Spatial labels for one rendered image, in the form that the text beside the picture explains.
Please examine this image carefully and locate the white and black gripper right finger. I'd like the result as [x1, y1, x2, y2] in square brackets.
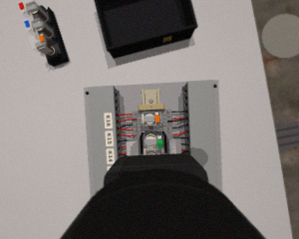
[163, 131, 181, 154]

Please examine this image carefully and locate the grey mounting plate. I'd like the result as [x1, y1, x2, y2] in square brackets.
[84, 80, 222, 197]

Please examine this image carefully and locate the black rectangular tray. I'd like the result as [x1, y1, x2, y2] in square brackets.
[94, 0, 197, 59]

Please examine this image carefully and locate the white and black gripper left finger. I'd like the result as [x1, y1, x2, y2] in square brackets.
[126, 132, 143, 156]

